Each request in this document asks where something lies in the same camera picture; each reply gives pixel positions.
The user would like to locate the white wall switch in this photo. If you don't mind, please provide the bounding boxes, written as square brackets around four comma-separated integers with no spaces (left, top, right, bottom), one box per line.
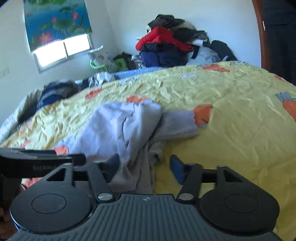
[0,68,10,77]

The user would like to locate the crumpled white plastic bag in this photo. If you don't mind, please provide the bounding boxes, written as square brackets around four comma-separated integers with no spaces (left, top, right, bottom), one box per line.
[88,71,116,88]

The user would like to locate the dark clothes pile top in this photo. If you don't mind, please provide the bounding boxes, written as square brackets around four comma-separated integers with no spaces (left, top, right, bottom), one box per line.
[146,14,211,48]

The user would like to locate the translucent plastic storage bag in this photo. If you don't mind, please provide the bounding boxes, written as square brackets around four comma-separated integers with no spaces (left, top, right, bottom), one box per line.
[186,46,221,66]

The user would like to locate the white floral quilt edge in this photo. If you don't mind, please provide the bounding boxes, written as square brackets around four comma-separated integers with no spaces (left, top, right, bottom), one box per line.
[1,88,42,143]

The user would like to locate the yellow cartoon print quilt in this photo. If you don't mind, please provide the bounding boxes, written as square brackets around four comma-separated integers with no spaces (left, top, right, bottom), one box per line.
[1,61,295,240]

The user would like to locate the folded dark clothes stack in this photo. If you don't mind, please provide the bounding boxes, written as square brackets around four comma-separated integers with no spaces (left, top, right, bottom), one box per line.
[18,79,89,124]

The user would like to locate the lotus flower roller blind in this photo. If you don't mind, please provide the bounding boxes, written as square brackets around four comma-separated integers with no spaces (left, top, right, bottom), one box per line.
[23,0,92,52]

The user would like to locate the grey patterned pillow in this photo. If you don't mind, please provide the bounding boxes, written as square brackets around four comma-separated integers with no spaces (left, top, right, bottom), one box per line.
[87,45,114,65]

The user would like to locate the black bag by wall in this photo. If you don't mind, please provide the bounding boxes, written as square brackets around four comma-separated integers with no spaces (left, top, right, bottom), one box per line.
[210,40,237,61]

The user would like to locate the red jacket on pile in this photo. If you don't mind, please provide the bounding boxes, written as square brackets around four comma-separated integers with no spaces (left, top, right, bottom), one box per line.
[135,26,193,52]

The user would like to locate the bright bedroom window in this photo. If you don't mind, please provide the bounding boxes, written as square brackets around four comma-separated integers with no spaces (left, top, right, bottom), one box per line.
[33,34,93,73]

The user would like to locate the light lavender long-sleeve top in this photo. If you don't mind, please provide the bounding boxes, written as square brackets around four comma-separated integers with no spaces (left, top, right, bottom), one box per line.
[64,100,198,194]

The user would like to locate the navy blue garment on pile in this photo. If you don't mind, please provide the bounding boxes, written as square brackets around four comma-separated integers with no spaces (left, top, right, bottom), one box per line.
[140,43,192,68]

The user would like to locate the brown wooden door frame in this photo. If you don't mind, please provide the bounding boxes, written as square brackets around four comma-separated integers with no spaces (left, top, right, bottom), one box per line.
[252,0,270,71]

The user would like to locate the green plastic chair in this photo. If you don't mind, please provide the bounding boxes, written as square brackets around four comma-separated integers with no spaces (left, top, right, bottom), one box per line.
[90,58,129,73]

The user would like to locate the blue knitted blanket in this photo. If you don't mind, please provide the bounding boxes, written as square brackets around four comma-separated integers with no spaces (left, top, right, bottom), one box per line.
[89,67,163,82]

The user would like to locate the person's left hand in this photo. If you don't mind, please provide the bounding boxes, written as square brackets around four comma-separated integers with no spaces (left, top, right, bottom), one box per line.
[0,208,17,239]

